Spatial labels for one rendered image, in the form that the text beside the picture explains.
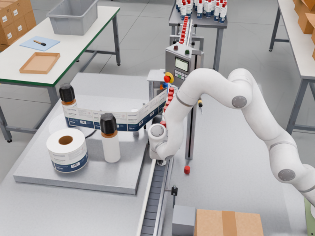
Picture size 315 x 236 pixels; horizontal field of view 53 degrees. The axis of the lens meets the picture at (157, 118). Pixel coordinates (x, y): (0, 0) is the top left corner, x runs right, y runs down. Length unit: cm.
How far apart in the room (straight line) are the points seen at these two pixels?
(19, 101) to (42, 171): 237
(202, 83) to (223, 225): 54
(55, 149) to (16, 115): 221
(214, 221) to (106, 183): 67
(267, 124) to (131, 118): 83
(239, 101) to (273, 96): 293
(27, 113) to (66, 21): 114
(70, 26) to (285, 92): 263
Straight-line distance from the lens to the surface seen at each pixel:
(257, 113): 131
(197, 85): 125
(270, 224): 168
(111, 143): 170
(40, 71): 291
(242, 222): 129
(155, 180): 170
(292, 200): 181
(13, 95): 430
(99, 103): 226
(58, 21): 358
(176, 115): 134
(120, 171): 175
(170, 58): 159
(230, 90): 119
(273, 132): 137
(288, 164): 139
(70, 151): 171
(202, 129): 209
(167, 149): 139
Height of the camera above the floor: 215
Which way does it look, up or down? 38 degrees down
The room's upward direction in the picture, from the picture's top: 1 degrees counter-clockwise
